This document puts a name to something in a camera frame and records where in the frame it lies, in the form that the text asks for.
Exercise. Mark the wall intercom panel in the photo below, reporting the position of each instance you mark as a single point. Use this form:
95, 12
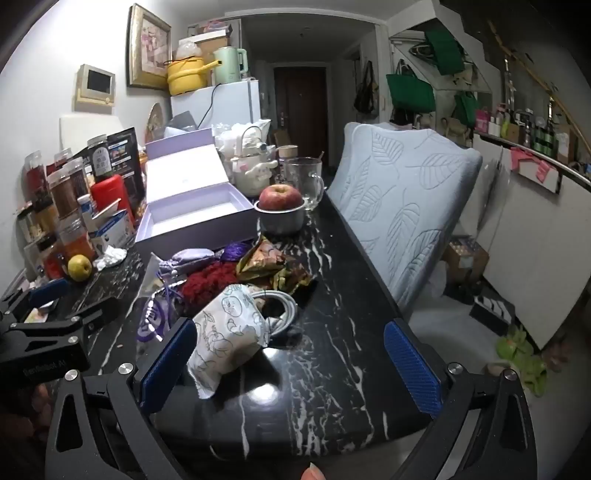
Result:
96, 85

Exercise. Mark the orange spice jar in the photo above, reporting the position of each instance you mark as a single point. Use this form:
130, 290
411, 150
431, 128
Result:
77, 239

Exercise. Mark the red canister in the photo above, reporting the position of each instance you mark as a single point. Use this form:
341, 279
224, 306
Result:
113, 198

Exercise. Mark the dark hanging bag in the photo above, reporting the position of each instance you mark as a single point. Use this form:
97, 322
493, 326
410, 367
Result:
365, 92

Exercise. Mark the white cartoon teapot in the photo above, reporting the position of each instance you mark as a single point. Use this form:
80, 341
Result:
251, 173

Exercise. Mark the small metal bowl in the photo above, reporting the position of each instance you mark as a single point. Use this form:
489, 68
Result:
279, 222

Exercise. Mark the white cartoon print pouch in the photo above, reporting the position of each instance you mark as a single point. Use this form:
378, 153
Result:
226, 332

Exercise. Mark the beige cup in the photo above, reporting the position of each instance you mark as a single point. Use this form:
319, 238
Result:
287, 154

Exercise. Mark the yellow green apple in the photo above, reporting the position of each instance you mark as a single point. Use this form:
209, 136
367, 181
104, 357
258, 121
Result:
80, 267

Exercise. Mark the blue and white box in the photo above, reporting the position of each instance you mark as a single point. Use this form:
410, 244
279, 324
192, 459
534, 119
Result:
113, 230

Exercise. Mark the white cabinet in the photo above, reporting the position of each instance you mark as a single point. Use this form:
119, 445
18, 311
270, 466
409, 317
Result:
531, 258

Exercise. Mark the purple foil packet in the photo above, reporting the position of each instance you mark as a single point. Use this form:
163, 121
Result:
157, 321

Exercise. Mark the person's right hand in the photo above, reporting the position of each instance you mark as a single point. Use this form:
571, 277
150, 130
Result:
314, 473

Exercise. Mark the person's left hand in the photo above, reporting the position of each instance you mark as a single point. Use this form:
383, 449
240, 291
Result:
41, 396

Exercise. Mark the cardboard box with white lid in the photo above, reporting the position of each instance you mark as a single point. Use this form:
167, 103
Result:
213, 46

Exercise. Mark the lavender gift box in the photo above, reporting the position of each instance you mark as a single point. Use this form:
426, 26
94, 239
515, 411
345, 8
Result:
194, 207

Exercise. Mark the crumpled white tissue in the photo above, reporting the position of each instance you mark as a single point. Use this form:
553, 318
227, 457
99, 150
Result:
110, 258

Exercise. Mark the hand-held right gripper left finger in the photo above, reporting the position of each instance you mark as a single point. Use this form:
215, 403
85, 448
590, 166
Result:
168, 364

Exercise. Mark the pink paper notes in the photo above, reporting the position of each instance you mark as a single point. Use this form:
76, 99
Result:
526, 161

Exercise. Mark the red knitted pouch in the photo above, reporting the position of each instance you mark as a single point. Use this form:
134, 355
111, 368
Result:
207, 286

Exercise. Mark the green gold snack packet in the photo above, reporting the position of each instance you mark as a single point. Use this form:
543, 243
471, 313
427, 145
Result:
293, 278

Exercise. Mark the open cardboard box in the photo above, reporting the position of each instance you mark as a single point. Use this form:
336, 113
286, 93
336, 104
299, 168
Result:
466, 258

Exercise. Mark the lavender sachet bag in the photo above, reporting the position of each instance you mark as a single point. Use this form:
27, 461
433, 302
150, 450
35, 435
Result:
187, 259

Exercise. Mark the brown spice jar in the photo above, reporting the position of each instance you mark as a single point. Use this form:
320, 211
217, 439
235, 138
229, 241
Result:
64, 196
79, 173

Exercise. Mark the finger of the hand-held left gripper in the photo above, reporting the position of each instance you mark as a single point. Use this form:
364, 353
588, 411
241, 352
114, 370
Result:
92, 314
46, 289

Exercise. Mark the white fridge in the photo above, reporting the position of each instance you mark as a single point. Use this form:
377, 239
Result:
231, 101

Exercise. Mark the light blue leaf pillow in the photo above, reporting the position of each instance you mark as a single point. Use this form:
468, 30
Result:
406, 194

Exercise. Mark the triangular brown snack packet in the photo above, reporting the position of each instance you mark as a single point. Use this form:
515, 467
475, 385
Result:
258, 259

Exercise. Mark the green slippers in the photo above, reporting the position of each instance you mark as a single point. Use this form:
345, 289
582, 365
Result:
524, 360

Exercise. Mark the pale green electric kettle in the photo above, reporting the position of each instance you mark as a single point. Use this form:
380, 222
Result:
231, 64

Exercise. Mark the grey envelope bag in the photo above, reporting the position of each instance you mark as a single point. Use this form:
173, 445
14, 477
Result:
181, 123

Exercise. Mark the yellow pot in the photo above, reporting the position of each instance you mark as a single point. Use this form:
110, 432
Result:
184, 76

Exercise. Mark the round woven mat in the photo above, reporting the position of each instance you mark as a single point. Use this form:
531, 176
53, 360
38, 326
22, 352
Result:
153, 121

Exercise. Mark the row of bottles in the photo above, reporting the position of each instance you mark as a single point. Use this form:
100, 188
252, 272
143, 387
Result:
526, 129

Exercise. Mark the green tote bag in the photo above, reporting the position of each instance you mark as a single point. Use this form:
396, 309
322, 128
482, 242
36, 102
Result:
410, 94
443, 50
466, 110

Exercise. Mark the dark brown door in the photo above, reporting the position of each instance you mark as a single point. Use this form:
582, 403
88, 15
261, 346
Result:
300, 106

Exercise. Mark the glass mug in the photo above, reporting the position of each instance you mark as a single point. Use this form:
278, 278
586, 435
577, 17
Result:
304, 182

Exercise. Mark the red apple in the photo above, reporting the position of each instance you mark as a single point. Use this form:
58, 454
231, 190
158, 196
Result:
279, 196

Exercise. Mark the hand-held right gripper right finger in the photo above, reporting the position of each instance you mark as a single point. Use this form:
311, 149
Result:
411, 369

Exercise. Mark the gold framed picture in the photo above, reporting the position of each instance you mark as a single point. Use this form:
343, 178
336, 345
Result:
147, 46

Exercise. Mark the red spice jar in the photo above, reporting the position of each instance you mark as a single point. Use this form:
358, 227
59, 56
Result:
36, 177

